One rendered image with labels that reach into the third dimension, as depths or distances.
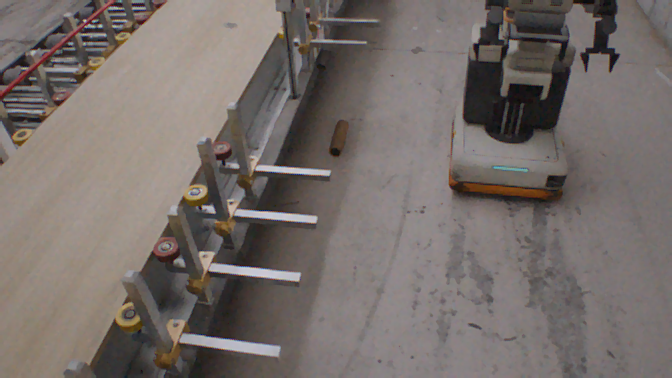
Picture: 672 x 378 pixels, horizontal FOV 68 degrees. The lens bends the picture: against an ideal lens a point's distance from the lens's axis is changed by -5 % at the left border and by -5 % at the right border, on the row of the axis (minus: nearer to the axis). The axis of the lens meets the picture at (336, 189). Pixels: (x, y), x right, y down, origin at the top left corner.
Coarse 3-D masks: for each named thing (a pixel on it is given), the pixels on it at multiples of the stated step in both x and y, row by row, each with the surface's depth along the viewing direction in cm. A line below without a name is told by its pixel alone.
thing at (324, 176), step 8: (224, 168) 200; (232, 168) 199; (256, 168) 198; (264, 168) 198; (272, 168) 198; (280, 168) 198; (288, 168) 197; (272, 176) 198; (280, 176) 198; (288, 176) 197; (296, 176) 196; (304, 176) 196; (312, 176) 195; (320, 176) 194; (328, 176) 193
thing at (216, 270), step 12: (168, 264) 163; (180, 264) 163; (216, 264) 162; (216, 276) 162; (228, 276) 161; (240, 276) 160; (252, 276) 159; (264, 276) 158; (276, 276) 158; (288, 276) 157; (300, 276) 158
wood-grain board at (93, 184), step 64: (192, 0) 308; (256, 0) 302; (128, 64) 251; (192, 64) 247; (256, 64) 243; (64, 128) 212; (128, 128) 209; (192, 128) 207; (0, 192) 183; (64, 192) 181; (128, 192) 179; (0, 256) 159; (64, 256) 158; (128, 256) 157; (0, 320) 141; (64, 320) 140
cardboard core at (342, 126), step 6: (342, 120) 350; (336, 126) 348; (342, 126) 345; (348, 126) 350; (336, 132) 340; (342, 132) 340; (336, 138) 335; (342, 138) 337; (336, 144) 330; (342, 144) 334; (330, 150) 332; (336, 150) 337; (336, 156) 333
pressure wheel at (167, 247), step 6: (162, 240) 161; (168, 240) 161; (174, 240) 160; (156, 246) 159; (162, 246) 159; (168, 246) 159; (174, 246) 158; (156, 252) 157; (162, 252) 157; (168, 252) 157; (174, 252) 157; (156, 258) 159; (162, 258) 156; (168, 258) 157; (174, 258) 158
